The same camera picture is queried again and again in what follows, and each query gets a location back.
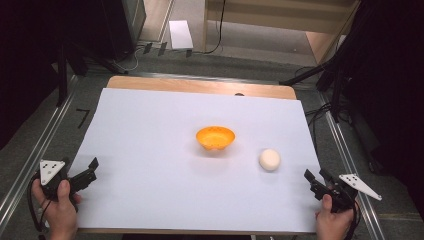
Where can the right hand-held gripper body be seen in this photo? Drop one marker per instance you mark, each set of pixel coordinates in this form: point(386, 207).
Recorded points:
point(350, 188)

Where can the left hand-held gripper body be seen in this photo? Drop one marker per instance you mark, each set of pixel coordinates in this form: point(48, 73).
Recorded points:
point(50, 173)

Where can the white round bun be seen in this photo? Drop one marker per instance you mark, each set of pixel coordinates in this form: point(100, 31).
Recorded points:
point(269, 160)

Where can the orange plastic bowl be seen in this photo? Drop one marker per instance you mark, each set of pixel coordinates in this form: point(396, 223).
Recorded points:
point(215, 137)

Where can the person's left hand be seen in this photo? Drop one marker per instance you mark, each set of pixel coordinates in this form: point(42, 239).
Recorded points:
point(61, 213)

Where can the person's right hand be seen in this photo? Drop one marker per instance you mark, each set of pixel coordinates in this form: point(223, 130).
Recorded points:
point(333, 225)

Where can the white paper sheet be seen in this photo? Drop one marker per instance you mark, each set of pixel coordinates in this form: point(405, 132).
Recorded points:
point(166, 173)

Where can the black metal stand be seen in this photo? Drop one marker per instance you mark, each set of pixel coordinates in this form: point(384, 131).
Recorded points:
point(62, 76)
point(336, 93)

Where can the dark curtain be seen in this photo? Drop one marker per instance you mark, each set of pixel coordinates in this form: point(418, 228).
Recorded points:
point(390, 83)
point(26, 50)

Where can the black tape piece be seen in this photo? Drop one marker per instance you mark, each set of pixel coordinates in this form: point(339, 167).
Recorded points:
point(147, 48)
point(189, 53)
point(162, 48)

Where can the wooden table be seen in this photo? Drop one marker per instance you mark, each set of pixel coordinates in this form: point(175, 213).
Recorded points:
point(200, 86)

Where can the dark cabinet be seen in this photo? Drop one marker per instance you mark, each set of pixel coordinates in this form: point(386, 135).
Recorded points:
point(123, 23)

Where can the white flat box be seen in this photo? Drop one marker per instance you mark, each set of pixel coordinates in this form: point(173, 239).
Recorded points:
point(180, 35)

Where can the metal floor rail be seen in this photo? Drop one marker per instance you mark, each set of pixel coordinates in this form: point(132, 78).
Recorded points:
point(36, 150)
point(350, 166)
point(200, 77)

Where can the light wooden frame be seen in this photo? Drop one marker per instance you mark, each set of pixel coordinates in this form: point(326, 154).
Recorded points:
point(266, 16)

